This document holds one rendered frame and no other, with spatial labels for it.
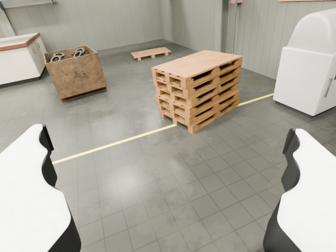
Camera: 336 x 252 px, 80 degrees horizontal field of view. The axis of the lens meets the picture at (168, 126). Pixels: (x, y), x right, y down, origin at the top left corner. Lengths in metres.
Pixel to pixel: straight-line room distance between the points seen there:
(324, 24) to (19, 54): 6.41
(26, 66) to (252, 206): 6.26
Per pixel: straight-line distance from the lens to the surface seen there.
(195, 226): 1.90
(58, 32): 9.36
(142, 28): 9.67
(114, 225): 2.03
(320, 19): 3.16
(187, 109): 2.64
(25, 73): 6.87
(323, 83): 3.17
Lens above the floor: 1.64
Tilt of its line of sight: 33 degrees down
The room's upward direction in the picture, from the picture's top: 7 degrees counter-clockwise
